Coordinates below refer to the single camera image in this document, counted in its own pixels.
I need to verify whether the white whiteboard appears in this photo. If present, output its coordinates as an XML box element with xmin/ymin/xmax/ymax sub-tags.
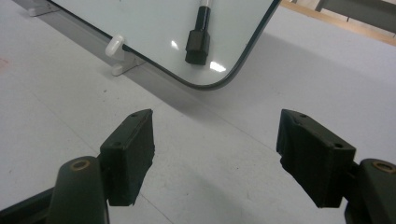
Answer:
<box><xmin>46</xmin><ymin>0</ymin><xmax>283</xmax><ymax>91</ymax></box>

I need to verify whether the black whiteboard marker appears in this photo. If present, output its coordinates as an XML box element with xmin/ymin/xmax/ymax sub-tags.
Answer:
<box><xmin>184</xmin><ymin>0</ymin><xmax>211</xmax><ymax>66</ymax></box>

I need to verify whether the white whiteboard support foot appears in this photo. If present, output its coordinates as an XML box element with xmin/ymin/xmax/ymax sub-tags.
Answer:
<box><xmin>105</xmin><ymin>34</ymin><xmax>147</xmax><ymax>77</ymax></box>

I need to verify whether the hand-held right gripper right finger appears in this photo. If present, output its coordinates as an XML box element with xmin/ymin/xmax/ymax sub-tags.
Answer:
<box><xmin>276</xmin><ymin>108</ymin><xmax>357</xmax><ymax>209</ymax></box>

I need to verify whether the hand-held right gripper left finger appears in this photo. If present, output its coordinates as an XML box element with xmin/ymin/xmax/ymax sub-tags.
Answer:
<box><xmin>99</xmin><ymin>108</ymin><xmax>156</xmax><ymax>207</ymax></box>

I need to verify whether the wooden table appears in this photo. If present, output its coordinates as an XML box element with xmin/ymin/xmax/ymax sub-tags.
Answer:
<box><xmin>279</xmin><ymin>0</ymin><xmax>396</xmax><ymax>48</ymax></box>

